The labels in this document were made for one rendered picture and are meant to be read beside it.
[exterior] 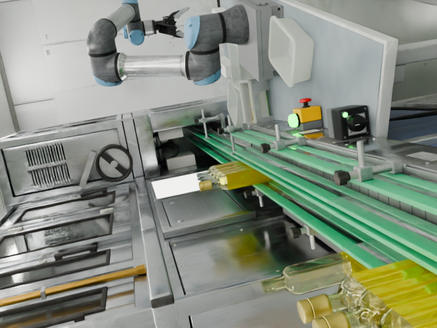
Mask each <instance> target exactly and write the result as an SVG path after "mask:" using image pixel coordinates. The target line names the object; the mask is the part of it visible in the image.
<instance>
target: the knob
mask: <svg viewBox="0 0 437 328"><path fill-rule="evenodd" d="M368 124H369V121H368V120H365V118H364V117H363V116H361V115H352V116H350V117H349V119H348V122H347V125H348V128H349V129H350V130H351V131H354V132H357V131H362V130H363V129H364V128H365V127H366V125H368Z"/></svg>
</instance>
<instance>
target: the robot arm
mask: <svg viewBox="0 0 437 328"><path fill-rule="evenodd" d="M189 8H190V7H185V8H181V9H179V10H178V11H175V12H173V13H171V14H170V15H169V16H163V20H159V21H155V20H152V21H151V20H144V21H141V18H140V11H139V4H138V1H137V0H122V6H120V7H119V8H117V9H116V10H115V11H114V12H113V13H111V14H110V15H108V16H107V17H106V18H102V19H99V20H98V21H97V22H96V23H95V24H93V26H92V28H91V30H90V32H89V34H88V38H87V41H86V49H87V52H88V56H89V59H90V64H91V67H92V74H93V76H94V79H95V81H96V83H97V84H99V85H101V86H104V87H113V86H118V85H120V84H122V83H123V81H125V80H126V79H127V78H129V77H185V78H186V79H187V80H193V82H194V84H195V85H199V86H203V85H209V84H212V83H214V82H216V81H218V80H219V79H220V77H221V68H222V67H221V65H220V48H219V44H224V43H229V44H237V45H245V44H248V40H249V23H248V16H247V13H246V10H245V8H244V6H243V5H242V4H240V5H235V6H233V7H231V8H229V9H227V10H225V11H224V12H217V13H212V14H204V15H200V16H199V15H196V16H193V17H190V18H187V19H186V21H185V26H184V33H182V32H181V31H180V30H178V31H176V29H177V27H176V23H177V21H175V20H174V18H177V19H179V18H180V16H181V15H182V14H184V13H185V12H186V11H188V9H189ZM121 29H122V32H123V36H124V38H125V39H129V41H130V42H131V43H132V44H133V45H135V46H139V45H141V44H142V43H143V42H144V37H145V36H148V37H149V36H150V35H153V34H157V30H158V31H159V33H163V34H167V35H171V36H174V37H176V38H184V39H185V46H186V48H187V49H189V50H190V51H186V52H185V53H184V54H183V55H147V56H127V55H126V54H125V53H118V52H117V49H116V44H115V38H116V35H117V33H118V32H119V31H120V30H121Z"/></svg>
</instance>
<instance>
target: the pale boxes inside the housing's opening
mask: <svg viewBox="0 0 437 328"><path fill-rule="evenodd" d="M157 137H158V139H159V140H160V141H164V140H168V139H175V138H178V137H183V130H182V127H181V128H174V129H170V130H163V131H157ZM173 155H174V154H171V155H167V156H164V158H165V159H166V162H165V164H166V167H167V169H168V170H172V169H178V168H182V167H188V166H192V165H196V161H195V156H194V154H193V153H192V152H191V151H187V152H181V153H179V154H178V155H177V156H176V157H172V158H169V157H171V156H173Z"/></svg>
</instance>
